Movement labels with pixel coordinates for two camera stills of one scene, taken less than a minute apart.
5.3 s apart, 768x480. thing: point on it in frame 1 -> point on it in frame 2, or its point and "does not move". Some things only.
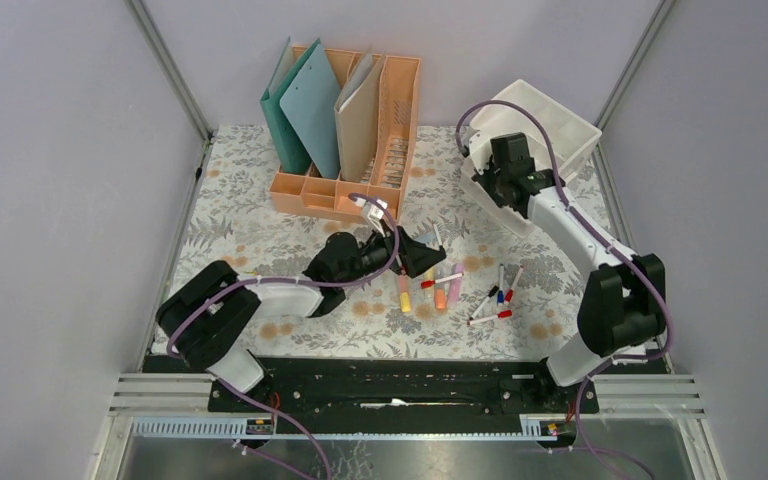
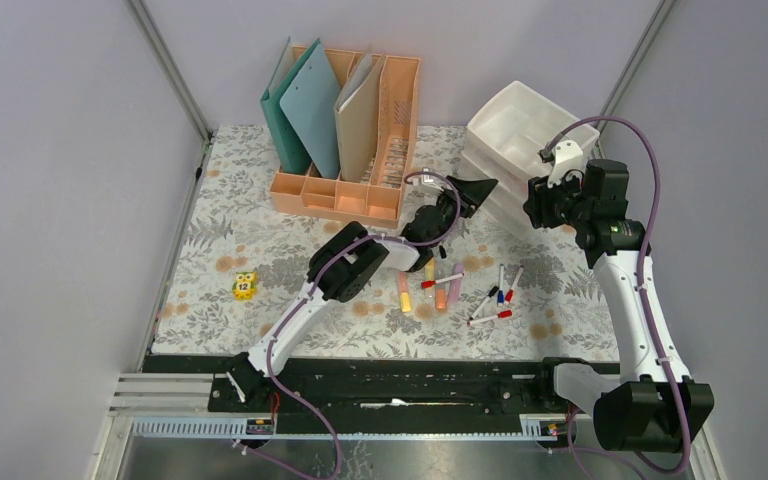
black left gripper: (415, 256) -> (473, 193)
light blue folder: (313, 102) does not move
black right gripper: (483, 179) -> (539, 197)
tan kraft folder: (358, 121) does not move
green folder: (289, 153) does not move
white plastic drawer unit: (560, 140) does not move
